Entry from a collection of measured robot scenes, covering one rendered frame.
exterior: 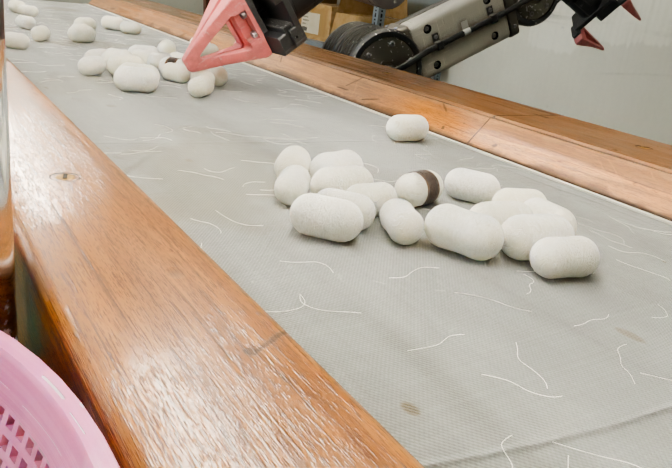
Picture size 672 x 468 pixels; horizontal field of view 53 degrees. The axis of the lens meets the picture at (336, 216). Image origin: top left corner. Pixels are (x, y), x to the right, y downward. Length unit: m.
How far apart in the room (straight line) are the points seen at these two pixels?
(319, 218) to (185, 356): 0.15
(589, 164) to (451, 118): 0.14
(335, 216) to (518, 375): 0.11
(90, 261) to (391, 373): 0.10
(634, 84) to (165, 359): 2.60
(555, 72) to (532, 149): 2.40
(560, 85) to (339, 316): 2.68
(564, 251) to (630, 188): 0.18
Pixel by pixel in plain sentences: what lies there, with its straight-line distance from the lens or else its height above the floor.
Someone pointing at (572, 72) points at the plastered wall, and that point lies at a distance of 2.87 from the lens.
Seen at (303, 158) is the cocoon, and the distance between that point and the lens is 0.38.
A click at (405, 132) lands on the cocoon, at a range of 0.53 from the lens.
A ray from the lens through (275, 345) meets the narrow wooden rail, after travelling 0.17.
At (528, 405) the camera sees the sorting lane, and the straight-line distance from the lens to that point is 0.22.
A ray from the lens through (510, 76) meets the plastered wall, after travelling 3.07.
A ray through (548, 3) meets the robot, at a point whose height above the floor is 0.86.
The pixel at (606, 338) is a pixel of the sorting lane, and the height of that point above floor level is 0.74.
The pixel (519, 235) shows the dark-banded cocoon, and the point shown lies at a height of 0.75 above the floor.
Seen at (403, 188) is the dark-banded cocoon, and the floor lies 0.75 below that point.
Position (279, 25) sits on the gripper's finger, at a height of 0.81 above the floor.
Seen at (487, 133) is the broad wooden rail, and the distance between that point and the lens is 0.56.
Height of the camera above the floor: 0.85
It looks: 19 degrees down
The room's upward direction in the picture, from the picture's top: 7 degrees clockwise
